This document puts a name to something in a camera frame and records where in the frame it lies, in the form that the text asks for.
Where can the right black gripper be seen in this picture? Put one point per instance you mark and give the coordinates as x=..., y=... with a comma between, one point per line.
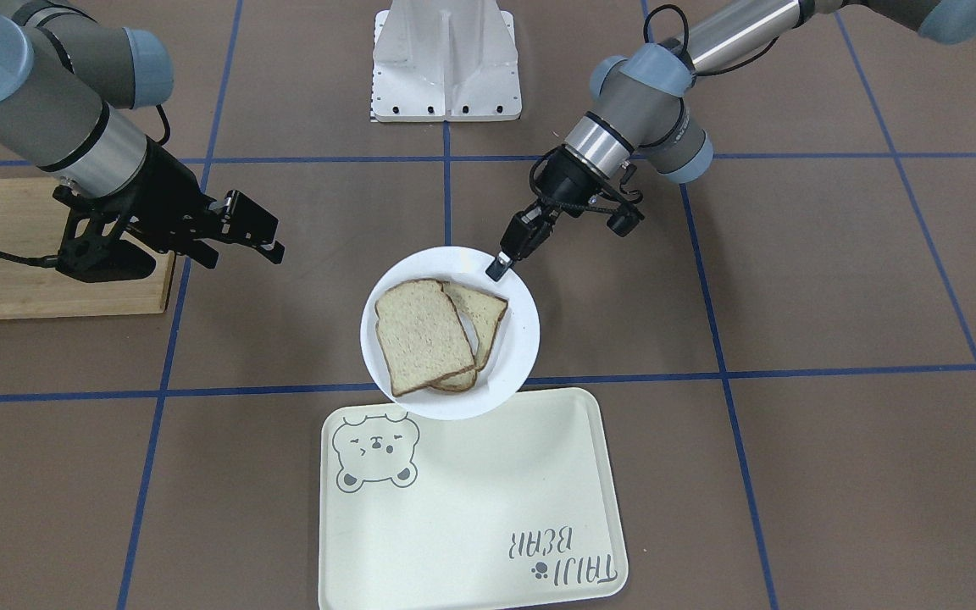
x=168, y=188

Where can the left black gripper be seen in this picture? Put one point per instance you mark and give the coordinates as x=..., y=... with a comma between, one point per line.
x=567, y=179

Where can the white round plate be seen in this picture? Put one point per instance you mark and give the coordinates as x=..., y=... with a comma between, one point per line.
x=512, y=353

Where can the bread slice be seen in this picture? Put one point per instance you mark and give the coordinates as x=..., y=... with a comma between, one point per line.
x=485, y=312
x=423, y=341

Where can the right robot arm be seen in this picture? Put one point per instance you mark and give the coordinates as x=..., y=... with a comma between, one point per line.
x=65, y=83

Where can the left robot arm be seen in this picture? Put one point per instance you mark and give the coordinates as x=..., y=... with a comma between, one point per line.
x=639, y=108

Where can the bread slice under egg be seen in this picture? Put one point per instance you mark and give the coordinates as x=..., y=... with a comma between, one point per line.
x=485, y=312

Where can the wooden cutting board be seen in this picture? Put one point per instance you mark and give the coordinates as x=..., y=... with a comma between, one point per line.
x=31, y=224

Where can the cream bear serving tray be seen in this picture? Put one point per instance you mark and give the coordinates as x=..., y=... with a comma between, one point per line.
x=512, y=508

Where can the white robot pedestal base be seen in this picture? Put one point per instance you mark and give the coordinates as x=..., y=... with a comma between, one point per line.
x=445, y=61

